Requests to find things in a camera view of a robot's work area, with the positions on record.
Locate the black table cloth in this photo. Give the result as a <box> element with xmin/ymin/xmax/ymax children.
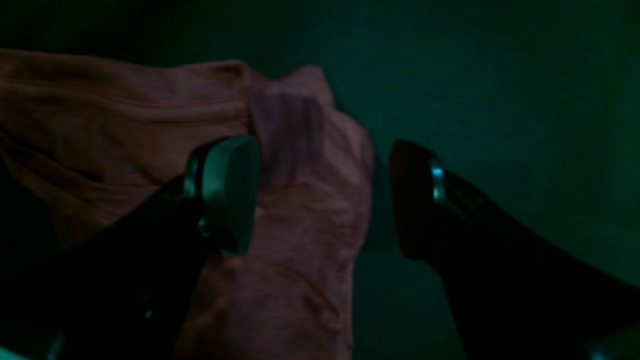
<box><xmin>1</xmin><ymin>0</ymin><xmax>640</xmax><ymax>360</ymax></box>

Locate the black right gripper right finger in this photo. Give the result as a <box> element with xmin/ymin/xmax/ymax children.
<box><xmin>389</xmin><ymin>140</ymin><xmax>640</xmax><ymax>360</ymax></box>

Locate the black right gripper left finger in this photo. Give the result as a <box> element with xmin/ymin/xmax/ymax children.
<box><xmin>1</xmin><ymin>136</ymin><xmax>261</xmax><ymax>360</ymax></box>

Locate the maroon long-sleeve T-shirt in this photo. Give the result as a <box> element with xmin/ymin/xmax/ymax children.
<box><xmin>1</xmin><ymin>49</ymin><xmax>375</xmax><ymax>360</ymax></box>

